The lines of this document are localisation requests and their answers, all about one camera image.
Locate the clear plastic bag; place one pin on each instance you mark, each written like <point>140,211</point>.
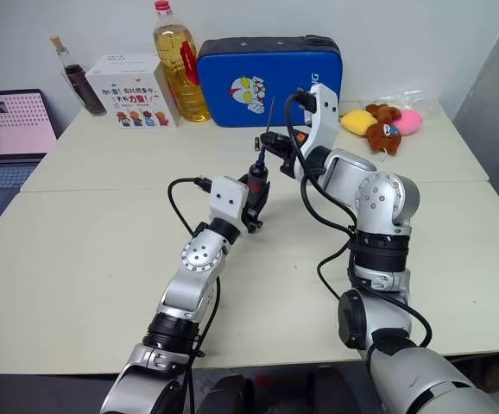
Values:
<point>409,101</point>

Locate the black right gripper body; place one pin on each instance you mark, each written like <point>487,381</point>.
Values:
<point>290,155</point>

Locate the white printed carton box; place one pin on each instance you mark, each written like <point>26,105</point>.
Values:
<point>133,95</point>

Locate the blue cartoon hard case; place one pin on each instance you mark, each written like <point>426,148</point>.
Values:
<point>249,82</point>

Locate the open grey laptop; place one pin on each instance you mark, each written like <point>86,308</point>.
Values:
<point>12,125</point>

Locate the glass bottle with dark liquid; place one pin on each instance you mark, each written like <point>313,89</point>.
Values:
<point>81,82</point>

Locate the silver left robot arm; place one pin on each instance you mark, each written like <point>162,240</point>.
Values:
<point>197,254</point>

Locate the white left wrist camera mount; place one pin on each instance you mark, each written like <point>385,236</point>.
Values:
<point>228,198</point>

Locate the yellow plush toy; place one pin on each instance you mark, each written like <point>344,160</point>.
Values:
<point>356,122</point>

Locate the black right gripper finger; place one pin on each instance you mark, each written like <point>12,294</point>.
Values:
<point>273,137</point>
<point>269,148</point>

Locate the pink plush toy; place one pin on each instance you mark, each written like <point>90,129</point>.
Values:
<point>409,122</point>

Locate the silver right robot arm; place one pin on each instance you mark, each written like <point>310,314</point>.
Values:
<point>383,194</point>

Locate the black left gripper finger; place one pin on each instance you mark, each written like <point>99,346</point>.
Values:
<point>264,200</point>
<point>247,190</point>

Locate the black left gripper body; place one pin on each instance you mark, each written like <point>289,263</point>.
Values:
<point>250,221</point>

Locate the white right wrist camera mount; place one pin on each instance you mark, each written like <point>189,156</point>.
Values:
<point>325,112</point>

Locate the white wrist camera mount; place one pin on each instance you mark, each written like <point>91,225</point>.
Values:
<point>228,198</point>
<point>325,112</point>

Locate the yellow cooking oil bottle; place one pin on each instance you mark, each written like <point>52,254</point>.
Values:
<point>180,77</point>

